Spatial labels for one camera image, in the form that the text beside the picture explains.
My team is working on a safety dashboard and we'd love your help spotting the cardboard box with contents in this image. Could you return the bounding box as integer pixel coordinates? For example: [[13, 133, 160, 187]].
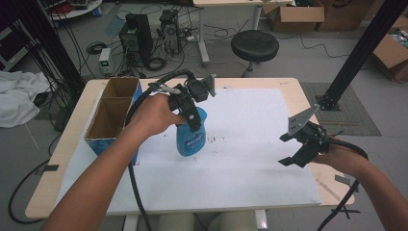
[[370, 14, 408, 82]]

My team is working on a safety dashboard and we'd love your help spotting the white crumpled cloth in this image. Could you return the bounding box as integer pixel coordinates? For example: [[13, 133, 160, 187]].
[[0, 69, 51, 129]]

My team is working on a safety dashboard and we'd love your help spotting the blue spray bottle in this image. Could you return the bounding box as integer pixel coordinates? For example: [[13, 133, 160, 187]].
[[175, 106, 208, 158]]

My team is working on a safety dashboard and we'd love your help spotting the large closed cardboard box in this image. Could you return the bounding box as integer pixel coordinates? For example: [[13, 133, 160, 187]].
[[317, 0, 375, 33]]

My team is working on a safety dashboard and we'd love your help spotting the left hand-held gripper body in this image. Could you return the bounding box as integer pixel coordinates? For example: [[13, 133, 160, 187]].
[[157, 74, 217, 114]]

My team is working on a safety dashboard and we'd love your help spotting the white board mat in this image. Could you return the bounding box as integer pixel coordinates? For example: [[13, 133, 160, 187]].
[[56, 88, 323, 216]]

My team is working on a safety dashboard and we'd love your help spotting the person's left hand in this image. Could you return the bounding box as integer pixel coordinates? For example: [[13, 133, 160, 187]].
[[126, 93, 188, 140]]

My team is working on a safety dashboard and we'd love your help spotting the round white table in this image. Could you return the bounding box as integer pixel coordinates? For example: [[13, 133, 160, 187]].
[[38, 0, 104, 21]]

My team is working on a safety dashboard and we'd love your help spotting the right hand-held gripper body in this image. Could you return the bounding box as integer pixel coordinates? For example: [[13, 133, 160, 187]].
[[287, 104, 332, 168]]

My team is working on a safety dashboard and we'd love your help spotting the open cardboard box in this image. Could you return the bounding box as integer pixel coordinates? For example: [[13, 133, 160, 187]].
[[262, 0, 326, 33]]

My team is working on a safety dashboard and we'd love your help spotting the black floor cable loop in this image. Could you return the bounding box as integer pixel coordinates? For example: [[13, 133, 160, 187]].
[[7, 158, 52, 225]]

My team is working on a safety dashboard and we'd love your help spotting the black stand with cable bundle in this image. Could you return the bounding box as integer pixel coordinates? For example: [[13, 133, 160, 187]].
[[5, 0, 87, 99]]

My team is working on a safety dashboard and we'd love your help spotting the person's right hand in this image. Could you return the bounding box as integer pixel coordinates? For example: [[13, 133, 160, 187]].
[[312, 143, 364, 178]]

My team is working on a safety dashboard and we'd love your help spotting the blue-sided cardboard box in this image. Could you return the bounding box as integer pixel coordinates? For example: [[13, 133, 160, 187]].
[[84, 76, 144, 166]]

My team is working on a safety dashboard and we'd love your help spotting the white-legged desk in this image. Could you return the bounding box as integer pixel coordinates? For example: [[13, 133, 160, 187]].
[[191, 0, 294, 64]]

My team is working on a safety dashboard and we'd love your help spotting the large black computer tower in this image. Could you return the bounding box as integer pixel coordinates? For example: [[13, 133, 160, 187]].
[[117, 13, 155, 68]]

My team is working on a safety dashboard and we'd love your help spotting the grey floor mat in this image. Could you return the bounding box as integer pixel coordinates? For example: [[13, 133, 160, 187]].
[[299, 81, 383, 137]]

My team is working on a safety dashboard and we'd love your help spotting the light wooden table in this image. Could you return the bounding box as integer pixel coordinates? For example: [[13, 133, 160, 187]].
[[24, 77, 356, 220]]

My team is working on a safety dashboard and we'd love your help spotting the black round stool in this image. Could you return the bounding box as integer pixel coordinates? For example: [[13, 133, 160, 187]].
[[230, 29, 280, 78]]

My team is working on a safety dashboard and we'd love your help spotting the slim grey computer tower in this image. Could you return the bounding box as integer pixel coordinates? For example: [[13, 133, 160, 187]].
[[159, 9, 181, 55]]

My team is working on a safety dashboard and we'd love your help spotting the black aluminium frame post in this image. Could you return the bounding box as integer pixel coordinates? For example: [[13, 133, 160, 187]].
[[315, 0, 408, 112]]

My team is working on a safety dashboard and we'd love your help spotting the white power supply unit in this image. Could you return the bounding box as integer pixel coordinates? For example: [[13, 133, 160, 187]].
[[98, 47, 113, 77]]

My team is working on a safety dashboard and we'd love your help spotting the left hand-held gripper black cable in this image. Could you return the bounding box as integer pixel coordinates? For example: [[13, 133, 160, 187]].
[[124, 67, 196, 231]]

